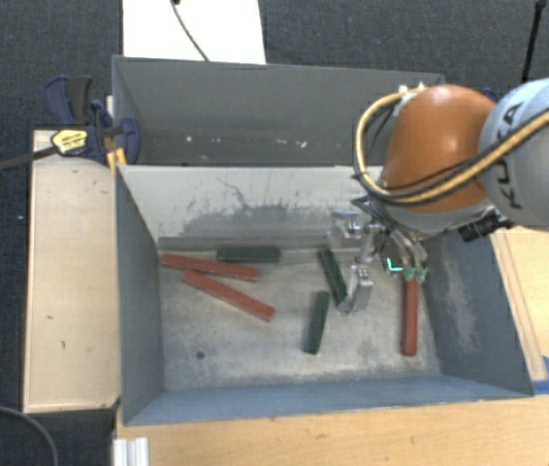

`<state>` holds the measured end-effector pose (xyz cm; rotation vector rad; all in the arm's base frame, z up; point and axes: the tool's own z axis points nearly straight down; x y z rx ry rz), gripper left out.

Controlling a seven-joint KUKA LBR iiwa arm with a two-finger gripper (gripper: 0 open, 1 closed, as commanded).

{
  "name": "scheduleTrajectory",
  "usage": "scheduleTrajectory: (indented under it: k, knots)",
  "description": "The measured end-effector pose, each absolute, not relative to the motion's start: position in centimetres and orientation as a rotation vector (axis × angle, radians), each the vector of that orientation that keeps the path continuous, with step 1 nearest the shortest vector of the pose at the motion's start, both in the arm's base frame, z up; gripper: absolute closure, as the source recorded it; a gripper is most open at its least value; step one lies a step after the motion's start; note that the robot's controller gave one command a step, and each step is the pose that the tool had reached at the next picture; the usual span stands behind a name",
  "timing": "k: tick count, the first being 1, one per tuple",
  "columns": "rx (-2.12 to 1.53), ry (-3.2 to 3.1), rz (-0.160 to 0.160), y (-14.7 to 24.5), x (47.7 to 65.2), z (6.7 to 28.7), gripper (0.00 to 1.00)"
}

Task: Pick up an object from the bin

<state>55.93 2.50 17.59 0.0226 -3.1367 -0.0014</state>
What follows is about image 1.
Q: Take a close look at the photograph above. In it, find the grey metal bin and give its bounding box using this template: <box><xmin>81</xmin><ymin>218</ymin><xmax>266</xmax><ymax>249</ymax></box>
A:
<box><xmin>111</xmin><ymin>54</ymin><xmax>535</xmax><ymax>427</ymax></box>

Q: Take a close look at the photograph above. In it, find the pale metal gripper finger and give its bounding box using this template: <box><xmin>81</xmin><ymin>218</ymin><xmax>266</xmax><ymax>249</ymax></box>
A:
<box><xmin>337</xmin><ymin>264</ymin><xmax>359</xmax><ymax>316</ymax></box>
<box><xmin>354</xmin><ymin>267</ymin><xmax>375</xmax><ymax>311</ymax></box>

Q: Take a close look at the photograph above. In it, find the red-brown flat block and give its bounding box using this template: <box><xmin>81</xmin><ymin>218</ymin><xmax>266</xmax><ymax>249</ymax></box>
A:
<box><xmin>180</xmin><ymin>269</ymin><xmax>276</xmax><ymax>323</ymax></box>
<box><xmin>399</xmin><ymin>277</ymin><xmax>421</xmax><ymax>357</ymax></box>
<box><xmin>160</xmin><ymin>252</ymin><xmax>260</xmax><ymax>283</ymax></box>

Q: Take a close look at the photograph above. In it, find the dark green flat block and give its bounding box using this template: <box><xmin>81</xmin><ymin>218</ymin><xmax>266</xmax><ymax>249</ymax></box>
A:
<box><xmin>302</xmin><ymin>290</ymin><xmax>332</xmax><ymax>356</ymax></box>
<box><xmin>215</xmin><ymin>244</ymin><xmax>282</xmax><ymax>264</ymax></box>
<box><xmin>317</xmin><ymin>248</ymin><xmax>349</xmax><ymax>308</ymax></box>

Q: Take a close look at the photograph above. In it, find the black cylinder on white bracket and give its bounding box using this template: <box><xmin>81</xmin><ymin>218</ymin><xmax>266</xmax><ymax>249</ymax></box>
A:
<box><xmin>457</xmin><ymin>211</ymin><xmax>512</xmax><ymax>243</ymax></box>

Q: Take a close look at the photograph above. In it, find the pale wood board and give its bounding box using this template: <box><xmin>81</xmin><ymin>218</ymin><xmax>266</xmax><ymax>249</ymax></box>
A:
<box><xmin>22</xmin><ymin>130</ymin><xmax>121</xmax><ymax>414</ymax></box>

